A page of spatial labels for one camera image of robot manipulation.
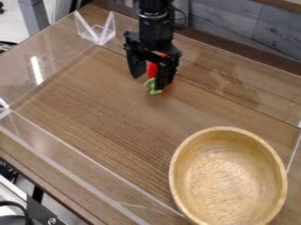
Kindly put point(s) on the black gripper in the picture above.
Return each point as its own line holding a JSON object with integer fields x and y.
{"x": 150, "y": 45}

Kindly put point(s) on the red toy with green stem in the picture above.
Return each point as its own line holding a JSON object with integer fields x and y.
{"x": 150, "y": 83}

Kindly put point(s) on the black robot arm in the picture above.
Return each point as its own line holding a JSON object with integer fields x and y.
{"x": 155, "y": 6}

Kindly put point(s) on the brown wooden bowl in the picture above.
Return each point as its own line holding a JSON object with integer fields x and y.
{"x": 228, "y": 178}

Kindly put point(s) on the clear acrylic tray enclosure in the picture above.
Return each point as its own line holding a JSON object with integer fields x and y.
{"x": 93, "y": 138}

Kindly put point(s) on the grey post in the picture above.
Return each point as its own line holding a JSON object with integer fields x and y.
{"x": 35, "y": 15}

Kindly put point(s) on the black metal bracket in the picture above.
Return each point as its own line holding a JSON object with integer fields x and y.
{"x": 40, "y": 215}

